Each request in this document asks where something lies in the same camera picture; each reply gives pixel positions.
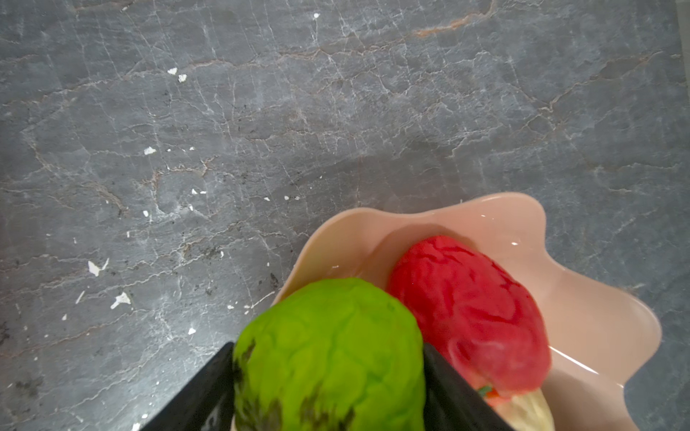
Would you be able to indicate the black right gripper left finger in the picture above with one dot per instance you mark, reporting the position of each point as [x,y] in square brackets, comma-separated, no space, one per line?
[206,402]

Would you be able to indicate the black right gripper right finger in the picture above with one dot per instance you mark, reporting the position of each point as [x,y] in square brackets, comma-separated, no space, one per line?
[451,402]

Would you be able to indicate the red fake fruit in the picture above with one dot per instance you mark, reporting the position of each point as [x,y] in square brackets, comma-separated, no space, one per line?
[485,323]

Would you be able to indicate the pink scalloped plastic bowl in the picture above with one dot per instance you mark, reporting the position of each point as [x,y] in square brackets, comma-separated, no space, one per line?
[599,335]

